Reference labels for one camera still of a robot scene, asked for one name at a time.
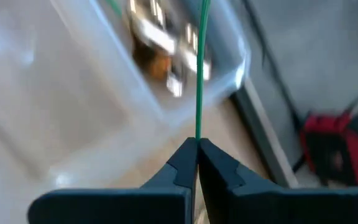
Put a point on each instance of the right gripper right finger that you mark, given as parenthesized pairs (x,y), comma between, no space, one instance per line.
(275,205)

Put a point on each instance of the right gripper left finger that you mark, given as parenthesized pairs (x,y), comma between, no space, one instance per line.
(120,205)

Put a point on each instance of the clear plastic cutlery organizer tray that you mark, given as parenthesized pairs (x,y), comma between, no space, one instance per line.
(73,77)

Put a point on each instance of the red and black jobsite radio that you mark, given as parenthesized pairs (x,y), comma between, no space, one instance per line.
(356,149)

